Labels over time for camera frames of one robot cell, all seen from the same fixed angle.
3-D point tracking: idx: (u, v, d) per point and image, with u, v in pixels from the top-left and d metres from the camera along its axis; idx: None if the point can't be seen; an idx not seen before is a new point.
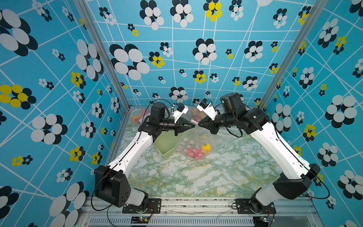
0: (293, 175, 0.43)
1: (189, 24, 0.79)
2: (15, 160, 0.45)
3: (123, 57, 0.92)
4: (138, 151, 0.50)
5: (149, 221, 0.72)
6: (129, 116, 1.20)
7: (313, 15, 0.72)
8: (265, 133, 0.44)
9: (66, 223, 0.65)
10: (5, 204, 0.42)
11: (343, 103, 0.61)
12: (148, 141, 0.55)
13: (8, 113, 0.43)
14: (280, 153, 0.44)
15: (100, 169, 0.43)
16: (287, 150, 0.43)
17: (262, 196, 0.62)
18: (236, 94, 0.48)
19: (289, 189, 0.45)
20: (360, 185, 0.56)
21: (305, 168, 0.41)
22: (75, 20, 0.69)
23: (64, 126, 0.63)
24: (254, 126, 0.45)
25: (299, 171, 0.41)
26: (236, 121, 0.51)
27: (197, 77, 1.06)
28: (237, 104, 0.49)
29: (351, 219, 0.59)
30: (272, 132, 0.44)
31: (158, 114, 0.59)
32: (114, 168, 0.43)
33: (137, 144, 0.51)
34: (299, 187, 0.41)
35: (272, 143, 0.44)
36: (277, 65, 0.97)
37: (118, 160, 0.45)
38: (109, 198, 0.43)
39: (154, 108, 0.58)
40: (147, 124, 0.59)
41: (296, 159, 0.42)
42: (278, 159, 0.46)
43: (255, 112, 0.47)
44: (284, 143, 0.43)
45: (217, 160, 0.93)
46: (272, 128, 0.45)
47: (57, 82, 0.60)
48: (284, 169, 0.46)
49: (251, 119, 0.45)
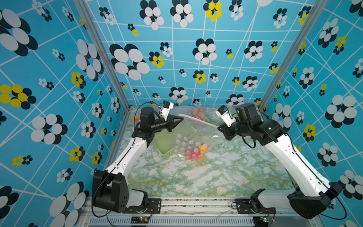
0: (311, 192, 0.40)
1: (189, 24, 0.80)
2: (15, 160, 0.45)
3: (123, 57, 0.92)
4: (135, 154, 0.51)
5: (149, 221, 0.72)
6: (129, 116, 1.20)
7: (313, 15, 0.72)
8: (281, 145, 0.43)
9: (66, 223, 0.65)
10: (5, 204, 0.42)
11: (343, 103, 0.61)
12: (143, 145, 0.56)
13: (8, 113, 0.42)
14: (297, 167, 0.42)
15: (98, 174, 0.42)
16: (305, 164, 0.41)
17: (266, 198, 0.62)
18: (251, 105, 0.49)
19: (306, 207, 0.42)
20: (360, 185, 0.56)
21: (324, 185, 0.39)
22: (75, 20, 0.69)
23: (64, 126, 0.63)
24: (269, 136, 0.45)
25: (317, 189, 0.39)
26: (250, 131, 0.53)
27: (197, 77, 1.06)
28: (251, 115, 0.50)
29: (351, 219, 0.59)
30: (288, 144, 0.44)
31: (148, 120, 0.60)
32: (111, 172, 0.44)
33: (133, 148, 0.52)
34: (318, 205, 0.38)
35: (288, 156, 0.43)
36: (277, 65, 0.97)
37: (116, 164, 0.46)
38: (107, 205, 0.42)
39: (142, 114, 0.59)
40: (140, 130, 0.62)
41: (314, 174, 0.40)
42: (295, 173, 0.44)
43: (271, 124, 0.47)
44: (301, 157, 0.42)
45: (217, 160, 0.93)
46: (288, 141, 0.44)
47: (57, 82, 0.60)
48: (300, 185, 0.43)
49: (266, 130, 0.45)
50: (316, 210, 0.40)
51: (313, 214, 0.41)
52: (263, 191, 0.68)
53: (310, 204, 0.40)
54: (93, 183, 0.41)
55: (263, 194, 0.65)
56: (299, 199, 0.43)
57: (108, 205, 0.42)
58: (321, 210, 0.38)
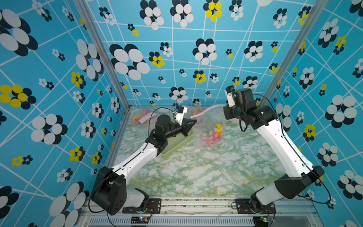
0: (294, 173, 0.43)
1: (189, 24, 0.79)
2: (15, 160, 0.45)
3: (124, 57, 0.92)
4: (142, 161, 0.51)
5: (149, 222, 0.72)
6: (129, 116, 1.20)
7: (313, 15, 0.72)
8: (271, 129, 0.46)
9: (66, 223, 0.65)
10: (5, 204, 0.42)
11: (343, 103, 0.61)
12: (153, 153, 0.56)
13: (8, 113, 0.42)
14: (283, 150, 0.45)
15: (102, 170, 0.43)
16: (291, 148, 0.44)
17: (263, 195, 0.63)
18: (248, 90, 0.50)
19: (288, 187, 0.46)
20: (360, 185, 0.56)
21: (307, 167, 0.41)
22: (75, 20, 0.69)
23: (64, 126, 0.63)
24: (261, 120, 0.47)
25: (300, 170, 0.41)
26: (244, 115, 0.55)
27: (197, 77, 1.06)
28: (247, 100, 0.52)
29: (350, 219, 0.59)
30: (277, 128, 0.46)
31: (163, 130, 0.59)
32: (116, 171, 0.44)
33: (142, 154, 0.52)
34: (299, 185, 0.41)
35: (277, 139, 0.45)
36: (277, 65, 0.97)
37: (122, 165, 0.46)
38: (102, 203, 0.43)
39: (158, 124, 0.58)
40: (153, 137, 0.62)
41: (298, 157, 0.42)
42: (281, 156, 0.46)
43: (264, 109, 0.49)
44: (289, 141, 0.44)
45: (217, 160, 0.93)
46: (278, 126, 0.46)
47: (58, 82, 0.60)
48: (287, 167, 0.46)
49: (259, 114, 0.47)
50: (297, 190, 0.43)
51: (294, 195, 0.44)
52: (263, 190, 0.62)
53: (291, 184, 0.44)
54: (96, 178, 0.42)
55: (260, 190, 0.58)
56: (283, 181, 0.46)
57: (104, 203, 0.43)
58: (301, 189, 0.41)
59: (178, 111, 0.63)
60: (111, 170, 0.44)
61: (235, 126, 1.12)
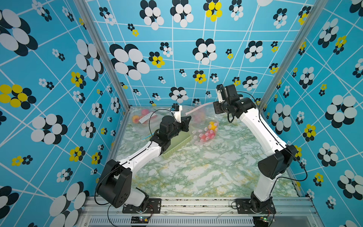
0: (269, 151, 0.50)
1: (189, 24, 0.79)
2: (15, 160, 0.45)
3: (124, 57, 0.92)
4: (147, 158, 0.53)
5: (149, 222, 0.72)
6: (129, 116, 1.20)
7: (313, 15, 0.72)
8: (249, 115, 0.54)
9: (66, 223, 0.65)
10: (5, 204, 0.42)
11: (343, 103, 0.61)
12: (157, 151, 0.58)
13: (8, 113, 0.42)
14: (260, 131, 0.52)
15: (109, 163, 0.45)
16: (266, 129, 0.51)
17: (259, 192, 0.65)
18: (230, 85, 0.59)
19: (267, 167, 0.52)
20: (360, 185, 0.56)
21: (280, 145, 0.48)
22: (75, 20, 0.69)
23: (64, 126, 0.63)
24: (241, 109, 0.56)
25: (274, 148, 0.48)
26: (228, 107, 0.64)
27: (197, 77, 1.06)
28: (231, 93, 0.61)
29: (350, 219, 0.59)
30: (255, 115, 0.53)
31: (167, 130, 0.62)
32: (123, 165, 0.46)
33: (147, 150, 0.55)
34: (273, 161, 0.47)
35: (254, 123, 0.53)
36: (277, 65, 0.97)
37: (128, 159, 0.49)
38: (107, 196, 0.44)
39: (163, 124, 0.60)
40: (158, 137, 0.64)
41: (273, 137, 0.49)
42: (259, 138, 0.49)
43: (245, 100, 0.57)
44: (265, 125, 0.51)
45: (217, 160, 0.93)
46: (255, 112, 0.54)
47: (57, 82, 0.60)
48: (264, 149, 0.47)
49: (239, 104, 0.56)
50: (272, 168, 0.49)
51: (273, 174, 0.50)
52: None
53: (268, 161, 0.50)
54: (103, 170, 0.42)
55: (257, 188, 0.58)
56: (262, 161, 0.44)
57: (108, 196, 0.44)
58: (275, 165, 0.47)
59: (174, 110, 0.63)
60: (118, 163, 0.46)
61: (235, 126, 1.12)
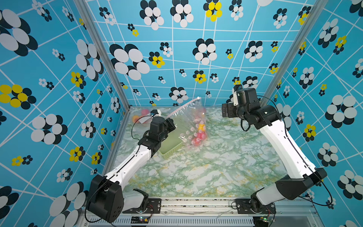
0: (295, 174, 0.43)
1: (189, 24, 0.80)
2: (15, 160, 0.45)
3: (124, 57, 0.92)
4: (137, 164, 0.51)
5: (149, 222, 0.72)
6: (129, 116, 1.20)
7: (312, 15, 0.72)
8: (274, 129, 0.45)
9: (66, 223, 0.65)
10: (5, 204, 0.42)
11: (343, 103, 0.61)
12: (147, 155, 0.55)
13: (8, 113, 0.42)
14: (286, 150, 0.44)
15: (96, 178, 0.42)
16: (294, 149, 0.43)
17: (262, 195, 0.63)
18: (251, 89, 0.50)
19: (289, 188, 0.45)
20: (360, 185, 0.56)
21: (309, 169, 0.41)
22: (75, 20, 0.69)
23: (64, 125, 0.63)
24: (264, 120, 0.47)
25: (302, 171, 0.41)
26: (246, 114, 0.55)
27: (197, 77, 1.06)
28: (251, 99, 0.51)
29: (351, 219, 0.59)
30: (280, 129, 0.45)
31: (158, 129, 0.61)
32: (110, 179, 0.43)
33: (135, 158, 0.51)
34: (300, 187, 0.41)
35: (280, 139, 0.45)
36: (277, 65, 0.97)
37: (116, 171, 0.45)
38: (99, 212, 0.42)
39: (154, 124, 0.59)
40: (146, 139, 0.61)
41: (301, 158, 0.42)
42: (284, 157, 0.46)
43: (268, 109, 0.48)
44: (291, 142, 0.44)
45: (217, 160, 0.93)
46: (281, 126, 0.46)
47: (57, 82, 0.60)
48: (288, 168, 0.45)
49: (262, 114, 0.47)
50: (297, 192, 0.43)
51: (294, 196, 0.45)
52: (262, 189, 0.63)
53: (292, 185, 0.44)
54: (90, 187, 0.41)
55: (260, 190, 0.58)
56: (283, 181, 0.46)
57: (101, 212, 0.42)
58: (302, 191, 0.41)
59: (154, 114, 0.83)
60: (105, 177, 0.43)
61: (235, 126, 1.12)
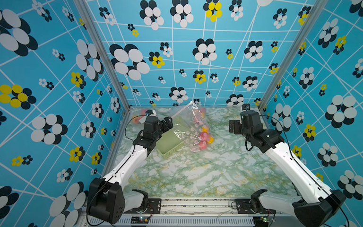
0: (311, 198, 0.41)
1: (189, 24, 0.80)
2: (15, 160, 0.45)
3: (124, 57, 0.92)
4: (134, 164, 0.50)
5: (149, 221, 0.72)
6: (129, 116, 1.20)
7: (313, 15, 0.72)
8: (279, 151, 0.47)
9: (66, 223, 0.65)
10: (5, 204, 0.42)
11: (343, 103, 0.61)
12: (143, 154, 0.56)
13: (8, 113, 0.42)
14: (296, 172, 0.44)
15: (94, 181, 0.42)
16: (304, 171, 0.43)
17: (268, 201, 0.61)
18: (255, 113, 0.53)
19: (310, 217, 0.42)
20: (360, 185, 0.56)
21: (324, 191, 0.39)
22: (75, 20, 0.69)
23: (64, 126, 0.63)
24: (267, 144, 0.49)
25: (317, 194, 0.39)
26: (251, 137, 0.57)
27: (197, 77, 1.06)
28: (254, 122, 0.54)
29: (351, 219, 0.59)
30: (285, 151, 0.47)
31: (152, 128, 0.62)
32: (109, 180, 0.43)
33: (132, 158, 0.51)
34: (318, 212, 0.39)
35: (286, 161, 0.46)
36: (277, 65, 0.97)
37: (114, 172, 0.45)
38: (101, 215, 0.41)
39: (148, 122, 0.60)
40: (141, 138, 0.61)
41: (313, 180, 0.41)
42: (295, 180, 0.45)
43: (270, 132, 0.51)
44: (299, 164, 0.44)
45: (217, 160, 0.93)
46: (286, 148, 0.47)
47: (58, 82, 0.60)
48: (303, 193, 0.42)
49: (265, 138, 0.49)
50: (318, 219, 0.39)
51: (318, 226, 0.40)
52: (264, 192, 0.67)
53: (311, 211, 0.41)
54: (89, 192, 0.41)
55: (267, 195, 0.63)
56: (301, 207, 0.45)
57: (103, 214, 0.41)
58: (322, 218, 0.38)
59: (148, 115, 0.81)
60: (103, 179, 0.43)
61: None
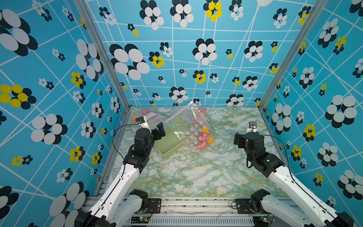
0: (319, 222, 0.41)
1: (189, 24, 0.80)
2: (15, 160, 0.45)
3: (124, 57, 0.92)
4: (124, 189, 0.47)
5: (149, 221, 0.72)
6: (129, 116, 1.20)
7: (312, 15, 0.72)
8: (280, 174, 0.50)
9: (66, 223, 0.65)
10: (5, 204, 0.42)
11: (343, 103, 0.61)
12: (134, 175, 0.52)
13: (8, 113, 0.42)
14: (299, 196, 0.46)
15: (80, 215, 0.39)
16: (306, 193, 0.45)
17: (271, 208, 0.61)
18: (261, 138, 0.56)
19: None
20: (360, 185, 0.56)
21: (329, 213, 0.40)
22: (75, 20, 0.69)
23: (64, 126, 0.63)
24: (268, 169, 0.53)
25: (323, 218, 0.40)
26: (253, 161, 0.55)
27: (197, 77, 1.06)
28: (258, 147, 0.57)
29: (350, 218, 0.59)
30: (286, 174, 0.50)
31: (143, 143, 0.56)
32: (96, 214, 0.40)
33: (121, 181, 0.48)
34: None
35: (289, 185, 0.48)
36: (277, 65, 0.97)
37: (101, 203, 0.42)
38: None
39: (138, 138, 0.55)
40: (133, 154, 0.57)
41: (317, 203, 0.43)
42: (300, 204, 0.46)
43: (271, 156, 0.56)
44: (301, 186, 0.47)
45: (217, 160, 0.93)
46: (287, 171, 0.51)
47: (57, 82, 0.60)
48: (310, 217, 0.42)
49: (266, 163, 0.53)
50: None
51: None
52: (266, 195, 0.66)
53: None
54: None
55: (272, 201, 0.62)
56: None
57: None
58: None
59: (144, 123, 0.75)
60: (89, 213, 0.40)
61: (235, 126, 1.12)
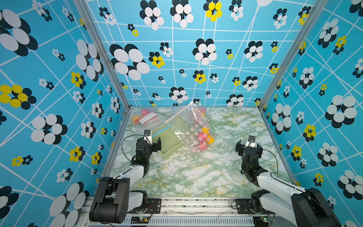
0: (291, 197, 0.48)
1: (189, 24, 0.80)
2: (15, 160, 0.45)
3: (124, 57, 0.92)
4: (135, 173, 0.56)
5: (149, 221, 0.72)
6: (129, 116, 1.20)
7: (312, 15, 0.72)
8: (262, 175, 0.62)
9: (66, 223, 0.65)
10: (5, 204, 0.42)
11: (343, 103, 0.61)
12: (142, 170, 0.63)
13: (8, 113, 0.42)
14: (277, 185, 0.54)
15: (103, 181, 0.45)
16: (283, 183, 0.53)
17: (269, 202, 0.61)
18: (256, 155, 0.65)
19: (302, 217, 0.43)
20: (360, 185, 0.56)
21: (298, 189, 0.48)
22: (75, 20, 0.69)
23: (64, 126, 0.63)
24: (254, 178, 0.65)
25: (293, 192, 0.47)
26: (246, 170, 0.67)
27: (197, 77, 1.06)
28: (252, 161, 0.67)
29: (351, 219, 0.59)
30: (267, 174, 0.62)
31: (143, 152, 0.67)
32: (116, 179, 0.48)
33: (133, 169, 0.58)
34: (297, 206, 0.44)
35: (269, 180, 0.58)
36: (277, 65, 0.97)
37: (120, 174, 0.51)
38: (107, 215, 0.41)
39: (138, 148, 0.67)
40: (137, 161, 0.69)
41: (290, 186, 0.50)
42: (279, 191, 0.54)
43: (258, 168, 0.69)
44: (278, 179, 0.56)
45: (217, 160, 0.93)
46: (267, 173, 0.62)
47: (58, 82, 0.60)
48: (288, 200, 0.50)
49: (254, 174, 0.65)
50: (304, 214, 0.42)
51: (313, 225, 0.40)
52: (266, 193, 0.66)
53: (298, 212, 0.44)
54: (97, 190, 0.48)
55: (270, 197, 0.62)
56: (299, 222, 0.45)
57: (109, 213, 0.41)
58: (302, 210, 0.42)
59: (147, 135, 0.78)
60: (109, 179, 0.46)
61: (235, 126, 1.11)
